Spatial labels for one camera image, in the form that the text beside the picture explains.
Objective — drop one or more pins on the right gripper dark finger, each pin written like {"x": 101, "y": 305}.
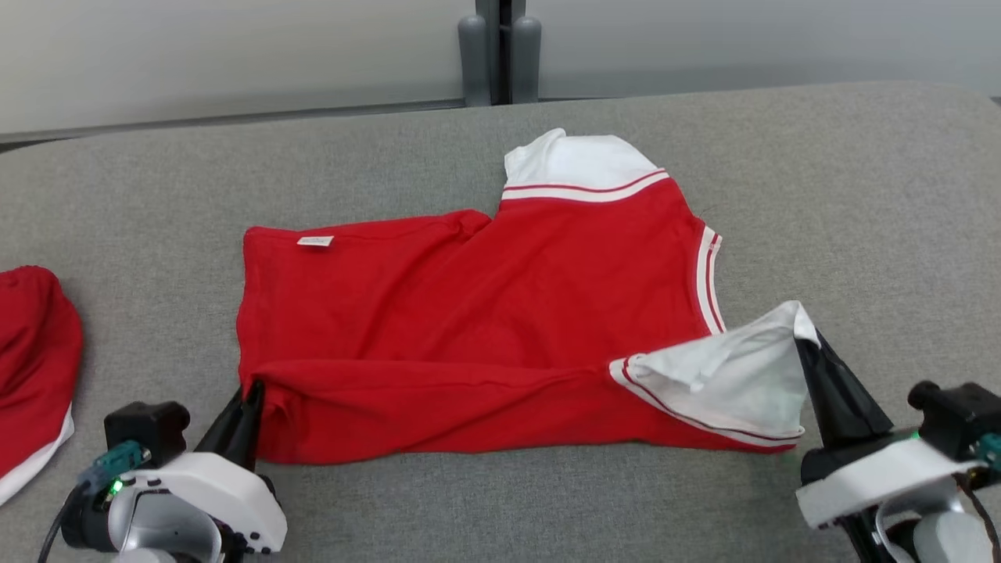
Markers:
{"x": 827, "y": 414}
{"x": 860, "y": 410}

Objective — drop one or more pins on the dark grey vertical frame post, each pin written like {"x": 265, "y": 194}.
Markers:
{"x": 500, "y": 47}

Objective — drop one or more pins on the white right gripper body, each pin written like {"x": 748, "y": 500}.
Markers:
{"x": 876, "y": 477}

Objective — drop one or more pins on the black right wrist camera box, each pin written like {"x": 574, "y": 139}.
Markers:
{"x": 958, "y": 414}

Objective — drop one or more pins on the red shirt white sleeves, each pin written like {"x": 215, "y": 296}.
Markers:
{"x": 469, "y": 313}

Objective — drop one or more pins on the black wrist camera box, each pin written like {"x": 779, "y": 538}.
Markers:
{"x": 145, "y": 430}
{"x": 958, "y": 414}

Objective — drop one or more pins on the red shorts white side stripes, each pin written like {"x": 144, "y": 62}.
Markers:
{"x": 35, "y": 352}

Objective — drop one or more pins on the grey fabric sofa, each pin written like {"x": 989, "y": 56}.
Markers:
{"x": 860, "y": 195}

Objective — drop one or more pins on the grey cylinder post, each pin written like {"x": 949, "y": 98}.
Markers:
{"x": 530, "y": 62}
{"x": 469, "y": 62}

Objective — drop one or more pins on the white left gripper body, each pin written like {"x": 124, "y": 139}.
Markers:
{"x": 227, "y": 493}

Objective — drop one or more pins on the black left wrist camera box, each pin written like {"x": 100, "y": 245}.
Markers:
{"x": 145, "y": 430}

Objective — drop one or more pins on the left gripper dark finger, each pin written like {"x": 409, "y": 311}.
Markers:
{"x": 249, "y": 430}
{"x": 223, "y": 430}

